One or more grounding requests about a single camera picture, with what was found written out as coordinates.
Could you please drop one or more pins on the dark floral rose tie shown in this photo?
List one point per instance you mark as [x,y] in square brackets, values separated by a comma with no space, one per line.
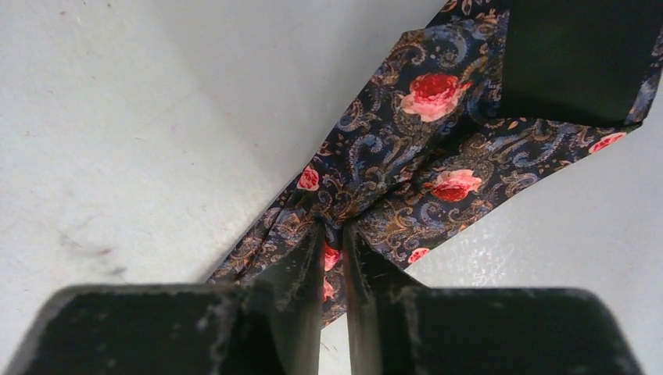
[485,101]

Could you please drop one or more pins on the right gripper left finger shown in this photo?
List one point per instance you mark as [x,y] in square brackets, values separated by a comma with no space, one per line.
[268,325]

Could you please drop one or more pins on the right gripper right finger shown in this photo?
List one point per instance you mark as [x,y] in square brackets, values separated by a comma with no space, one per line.
[397,325]

